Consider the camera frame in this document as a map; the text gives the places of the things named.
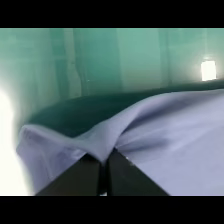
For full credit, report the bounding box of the lavender shirt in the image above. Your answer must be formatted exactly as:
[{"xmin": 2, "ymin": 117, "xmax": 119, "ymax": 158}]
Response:
[{"xmin": 15, "ymin": 87, "xmax": 224, "ymax": 197}]

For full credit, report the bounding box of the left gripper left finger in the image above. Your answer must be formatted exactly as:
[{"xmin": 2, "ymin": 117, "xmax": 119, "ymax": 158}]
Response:
[{"xmin": 35, "ymin": 153, "xmax": 103, "ymax": 197}]

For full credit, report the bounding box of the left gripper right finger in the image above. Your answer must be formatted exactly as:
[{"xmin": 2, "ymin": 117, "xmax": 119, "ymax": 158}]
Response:
[{"xmin": 107, "ymin": 148, "xmax": 170, "ymax": 197}]

